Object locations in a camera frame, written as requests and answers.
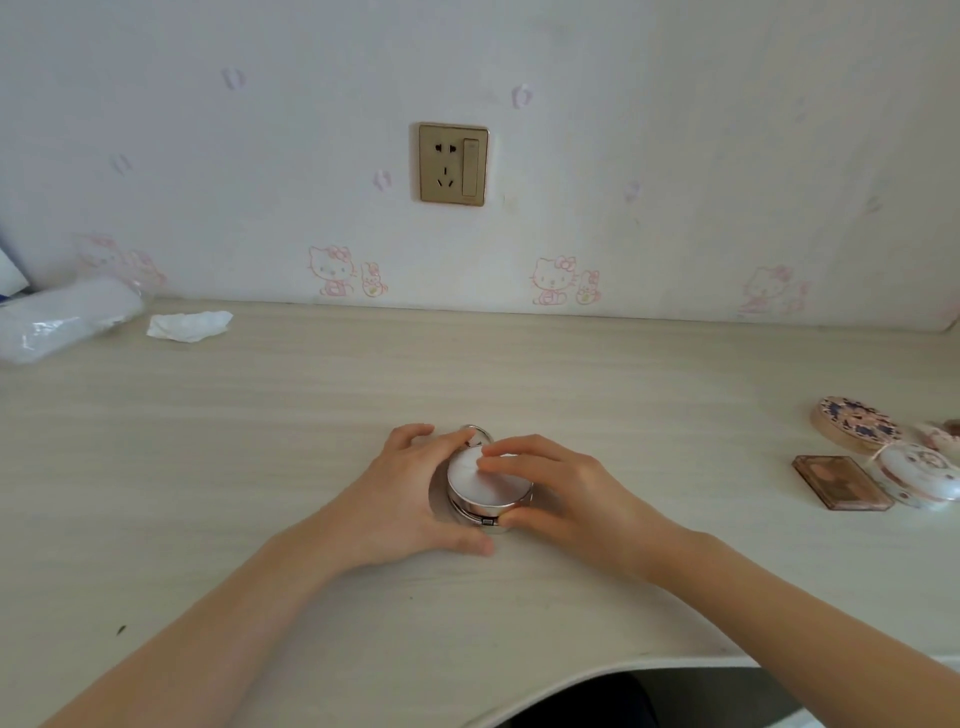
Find person's left hand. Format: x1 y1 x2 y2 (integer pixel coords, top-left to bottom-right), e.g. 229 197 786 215
314 423 496 575

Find clear plastic wrapped roll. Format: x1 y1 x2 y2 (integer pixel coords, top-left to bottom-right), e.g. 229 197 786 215
0 275 145 367

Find person's right hand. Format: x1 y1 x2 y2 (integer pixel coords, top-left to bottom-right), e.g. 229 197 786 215
476 433 676 583

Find crumpled white tissue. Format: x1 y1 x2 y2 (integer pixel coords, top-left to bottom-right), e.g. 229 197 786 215
146 309 234 345

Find person's black trousers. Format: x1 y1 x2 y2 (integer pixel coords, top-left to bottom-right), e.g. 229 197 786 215
502 672 661 728

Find brown eyeshadow quad palette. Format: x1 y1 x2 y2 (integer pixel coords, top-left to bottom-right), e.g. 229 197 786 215
792 454 895 513

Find pink cat lip tube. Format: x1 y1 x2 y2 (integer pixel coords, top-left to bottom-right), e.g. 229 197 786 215
914 421 960 463

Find person's right forearm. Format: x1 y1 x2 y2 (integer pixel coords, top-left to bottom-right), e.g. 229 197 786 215
644 528 960 728

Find rose gold floral compact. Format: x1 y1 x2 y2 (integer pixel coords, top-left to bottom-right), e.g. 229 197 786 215
811 395 901 455

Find silver round cushion compact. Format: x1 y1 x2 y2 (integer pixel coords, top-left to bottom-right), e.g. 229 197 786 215
446 423 535 528

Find person's left forearm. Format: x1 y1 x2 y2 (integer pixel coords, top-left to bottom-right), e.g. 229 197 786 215
41 517 354 728

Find white round blush compact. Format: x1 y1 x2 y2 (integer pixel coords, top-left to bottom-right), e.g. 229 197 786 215
866 440 960 511

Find gold wall socket plate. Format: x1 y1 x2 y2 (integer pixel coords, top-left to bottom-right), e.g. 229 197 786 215
417 122 490 208

